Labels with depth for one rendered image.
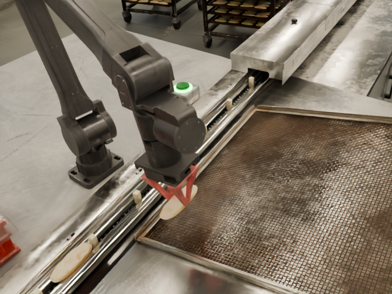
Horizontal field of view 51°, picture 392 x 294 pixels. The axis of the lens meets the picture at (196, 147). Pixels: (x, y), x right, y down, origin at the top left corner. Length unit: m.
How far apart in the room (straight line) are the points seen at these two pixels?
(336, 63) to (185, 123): 0.98
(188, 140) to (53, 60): 0.43
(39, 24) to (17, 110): 0.55
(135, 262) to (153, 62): 0.35
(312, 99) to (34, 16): 0.79
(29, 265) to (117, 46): 0.45
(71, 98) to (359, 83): 0.88
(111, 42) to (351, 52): 1.09
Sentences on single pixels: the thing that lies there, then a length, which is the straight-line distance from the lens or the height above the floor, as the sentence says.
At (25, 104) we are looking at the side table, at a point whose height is 0.82.
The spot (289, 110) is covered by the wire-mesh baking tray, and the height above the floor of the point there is 0.91.
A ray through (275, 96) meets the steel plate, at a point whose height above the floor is 0.82.
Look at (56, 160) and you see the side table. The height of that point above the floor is 0.82.
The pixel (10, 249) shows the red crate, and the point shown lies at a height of 0.84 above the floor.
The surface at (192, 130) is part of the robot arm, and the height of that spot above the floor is 1.14.
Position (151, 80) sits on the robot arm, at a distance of 0.63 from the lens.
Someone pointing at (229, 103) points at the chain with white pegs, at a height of 0.86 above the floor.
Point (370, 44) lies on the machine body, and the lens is 1.67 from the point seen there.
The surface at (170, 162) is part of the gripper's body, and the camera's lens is 0.69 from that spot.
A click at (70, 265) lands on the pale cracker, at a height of 0.86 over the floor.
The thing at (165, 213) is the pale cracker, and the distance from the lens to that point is 0.76.
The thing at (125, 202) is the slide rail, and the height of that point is 0.85.
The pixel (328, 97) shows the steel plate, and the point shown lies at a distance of 1.31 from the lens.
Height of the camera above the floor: 1.49
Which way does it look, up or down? 38 degrees down
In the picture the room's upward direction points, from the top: 6 degrees counter-clockwise
